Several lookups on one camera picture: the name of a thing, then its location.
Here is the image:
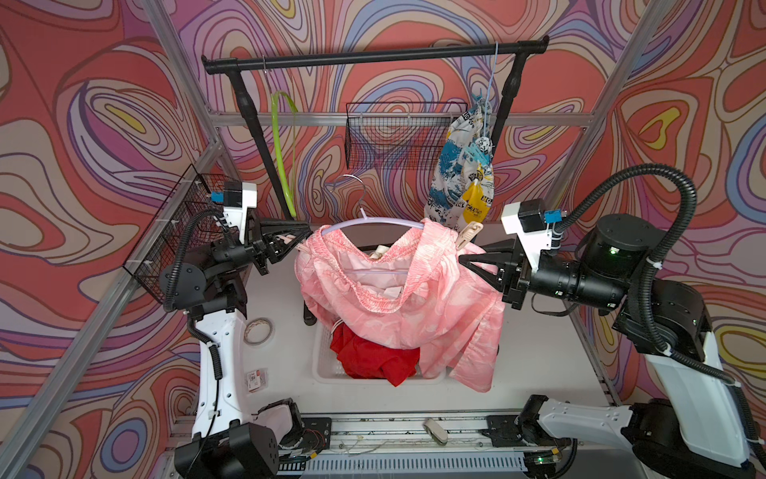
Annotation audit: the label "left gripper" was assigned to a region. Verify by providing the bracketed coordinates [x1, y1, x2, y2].
[178, 228, 311, 289]

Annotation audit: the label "lavender wire hanger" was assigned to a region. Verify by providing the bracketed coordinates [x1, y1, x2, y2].
[321, 174, 424, 235]

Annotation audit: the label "green hanger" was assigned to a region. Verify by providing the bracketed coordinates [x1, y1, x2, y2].
[263, 64, 297, 220]

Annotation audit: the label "white printed graphic shorts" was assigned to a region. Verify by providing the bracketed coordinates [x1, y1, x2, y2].
[424, 97, 495, 231]

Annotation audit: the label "pink tie-dye shorts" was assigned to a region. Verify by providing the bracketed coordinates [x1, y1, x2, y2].
[294, 220, 505, 392]

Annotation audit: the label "red shorts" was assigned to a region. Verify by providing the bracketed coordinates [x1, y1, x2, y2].
[330, 323, 420, 386]

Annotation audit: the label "light blue hanger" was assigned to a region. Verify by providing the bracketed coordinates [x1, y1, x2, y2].
[483, 42, 499, 129]

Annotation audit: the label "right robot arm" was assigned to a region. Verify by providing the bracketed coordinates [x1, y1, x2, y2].
[459, 164, 765, 478]

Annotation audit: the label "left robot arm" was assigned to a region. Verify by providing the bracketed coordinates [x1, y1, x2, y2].
[160, 208, 329, 478]

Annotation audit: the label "roll of tape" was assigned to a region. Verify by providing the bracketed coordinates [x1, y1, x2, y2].
[243, 317, 274, 346]

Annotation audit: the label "white perforated plastic basket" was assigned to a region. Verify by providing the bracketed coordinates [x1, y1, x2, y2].
[310, 319, 447, 384]

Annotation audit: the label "paperclip box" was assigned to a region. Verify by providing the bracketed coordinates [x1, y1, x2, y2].
[245, 368, 267, 393]

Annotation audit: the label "black clothes rack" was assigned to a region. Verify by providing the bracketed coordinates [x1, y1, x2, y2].
[200, 34, 551, 327]

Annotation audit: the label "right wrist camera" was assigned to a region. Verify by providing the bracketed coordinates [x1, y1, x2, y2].
[501, 199, 566, 273]

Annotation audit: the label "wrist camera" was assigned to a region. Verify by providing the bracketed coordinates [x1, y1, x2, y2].
[211, 181, 257, 243]
[501, 199, 566, 273]

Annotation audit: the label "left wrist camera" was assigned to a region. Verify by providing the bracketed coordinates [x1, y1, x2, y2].
[211, 181, 257, 243]

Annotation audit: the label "black wire basket left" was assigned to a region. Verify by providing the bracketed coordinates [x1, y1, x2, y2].
[124, 167, 251, 315]

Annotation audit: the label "black wire basket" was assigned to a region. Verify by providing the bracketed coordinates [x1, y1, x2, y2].
[344, 100, 468, 172]
[124, 167, 251, 315]

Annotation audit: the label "black wire basket rear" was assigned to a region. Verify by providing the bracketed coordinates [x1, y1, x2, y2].
[344, 100, 468, 172]

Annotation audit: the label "white pedal on rail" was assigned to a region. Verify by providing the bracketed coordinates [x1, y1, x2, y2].
[423, 418, 449, 446]

